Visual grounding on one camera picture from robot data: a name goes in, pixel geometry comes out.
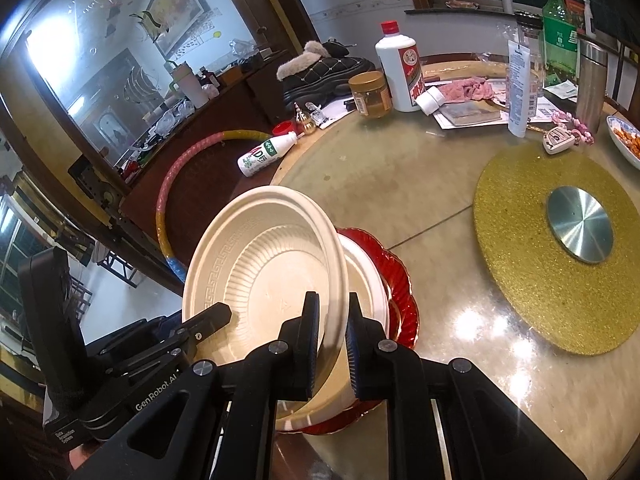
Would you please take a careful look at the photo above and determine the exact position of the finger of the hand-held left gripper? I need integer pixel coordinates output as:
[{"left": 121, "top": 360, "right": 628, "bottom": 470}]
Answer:
[{"left": 87, "top": 302, "right": 234, "bottom": 379}]

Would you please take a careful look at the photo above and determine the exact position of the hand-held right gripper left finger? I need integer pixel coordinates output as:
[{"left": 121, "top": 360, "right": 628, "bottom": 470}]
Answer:
[{"left": 67, "top": 291, "right": 321, "bottom": 480}]

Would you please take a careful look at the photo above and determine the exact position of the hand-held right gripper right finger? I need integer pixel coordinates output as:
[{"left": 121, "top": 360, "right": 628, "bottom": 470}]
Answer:
[{"left": 345, "top": 291, "right": 587, "bottom": 480}]

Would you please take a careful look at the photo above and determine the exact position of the white foam bowl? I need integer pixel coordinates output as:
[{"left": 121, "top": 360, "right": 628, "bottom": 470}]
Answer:
[{"left": 274, "top": 240, "right": 392, "bottom": 433}]

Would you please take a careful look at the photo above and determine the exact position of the red glass plate gold print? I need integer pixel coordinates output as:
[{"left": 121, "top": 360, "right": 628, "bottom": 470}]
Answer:
[{"left": 300, "top": 227, "right": 421, "bottom": 436}]

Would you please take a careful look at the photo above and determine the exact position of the small white bottle green label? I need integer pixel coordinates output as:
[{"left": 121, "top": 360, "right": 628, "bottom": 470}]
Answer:
[{"left": 240, "top": 131, "right": 299, "bottom": 178}]

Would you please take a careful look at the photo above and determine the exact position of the pink yellow blue hula hoop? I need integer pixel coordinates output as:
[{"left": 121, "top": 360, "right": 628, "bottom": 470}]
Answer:
[{"left": 155, "top": 130, "right": 273, "bottom": 283}]

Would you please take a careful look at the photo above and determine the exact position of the gold glitter round mat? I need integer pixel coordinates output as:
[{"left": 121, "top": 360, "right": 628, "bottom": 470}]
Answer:
[{"left": 472, "top": 147, "right": 640, "bottom": 357}]

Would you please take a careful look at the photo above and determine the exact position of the small gold bottle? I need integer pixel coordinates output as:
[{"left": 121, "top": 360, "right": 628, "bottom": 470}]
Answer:
[{"left": 294, "top": 102, "right": 317, "bottom": 136}]

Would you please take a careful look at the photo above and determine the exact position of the white tumbler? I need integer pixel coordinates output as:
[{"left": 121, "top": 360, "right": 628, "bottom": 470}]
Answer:
[{"left": 167, "top": 61, "right": 210, "bottom": 109}]

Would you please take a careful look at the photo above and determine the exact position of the dark wooden sideboard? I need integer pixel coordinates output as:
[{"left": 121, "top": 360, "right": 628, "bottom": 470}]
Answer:
[{"left": 67, "top": 47, "right": 306, "bottom": 211}]

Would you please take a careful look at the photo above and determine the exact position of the brown jar gold lid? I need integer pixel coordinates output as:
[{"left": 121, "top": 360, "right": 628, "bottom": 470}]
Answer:
[{"left": 348, "top": 71, "right": 393, "bottom": 119}]

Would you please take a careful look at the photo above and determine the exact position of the round metal turntable disc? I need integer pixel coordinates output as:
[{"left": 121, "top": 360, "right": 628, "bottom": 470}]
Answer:
[{"left": 546, "top": 186, "right": 615, "bottom": 264}]

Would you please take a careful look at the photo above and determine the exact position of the black quilted bag fur trim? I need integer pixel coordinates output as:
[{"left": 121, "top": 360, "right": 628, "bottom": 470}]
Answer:
[{"left": 276, "top": 40, "right": 376, "bottom": 108}]

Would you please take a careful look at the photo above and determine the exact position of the small white cup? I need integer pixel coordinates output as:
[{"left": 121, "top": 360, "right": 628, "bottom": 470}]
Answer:
[{"left": 416, "top": 86, "right": 446, "bottom": 116}]

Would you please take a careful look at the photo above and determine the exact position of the white liquor bottle red cap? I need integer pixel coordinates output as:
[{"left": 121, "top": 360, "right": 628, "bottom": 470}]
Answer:
[{"left": 375, "top": 20, "right": 426, "bottom": 113}]

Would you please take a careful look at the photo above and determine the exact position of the pink cloth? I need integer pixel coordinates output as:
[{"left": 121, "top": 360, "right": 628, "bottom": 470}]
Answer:
[{"left": 440, "top": 76, "right": 496, "bottom": 103}]

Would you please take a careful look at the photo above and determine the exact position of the key fob with pink beads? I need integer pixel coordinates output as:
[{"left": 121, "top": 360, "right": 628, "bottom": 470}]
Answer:
[{"left": 541, "top": 112, "right": 598, "bottom": 156}]

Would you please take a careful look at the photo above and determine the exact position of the white paper packet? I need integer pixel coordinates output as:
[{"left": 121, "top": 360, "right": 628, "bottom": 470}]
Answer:
[{"left": 542, "top": 80, "right": 581, "bottom": 101}]

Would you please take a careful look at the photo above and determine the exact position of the blue white plate with food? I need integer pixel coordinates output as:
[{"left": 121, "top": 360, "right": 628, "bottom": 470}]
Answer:
[{"left": 606, "top": 115, "right": 640, "bottom": 171}]

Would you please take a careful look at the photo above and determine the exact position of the stainless steel thermos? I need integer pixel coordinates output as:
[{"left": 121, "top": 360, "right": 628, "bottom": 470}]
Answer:
[{"left": 575, "top": 40, "right": 610, "bottom": 133}]

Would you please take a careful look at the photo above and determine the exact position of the glass jar black lid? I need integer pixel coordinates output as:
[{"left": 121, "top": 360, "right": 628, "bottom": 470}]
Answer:
[{"left": 515, "top": 10, "right": 546, "bottom": 106}]

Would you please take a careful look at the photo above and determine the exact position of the green plastic bottle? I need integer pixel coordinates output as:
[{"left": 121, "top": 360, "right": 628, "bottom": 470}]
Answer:
[{"left": 542, "top": 0, "right": 580, "bottom": 88}]

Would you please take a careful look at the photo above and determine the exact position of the framed wall picture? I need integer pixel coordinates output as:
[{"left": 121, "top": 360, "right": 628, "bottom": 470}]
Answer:
[{"left": 145, "top": 0, "right": 212, "bottom": 58}]

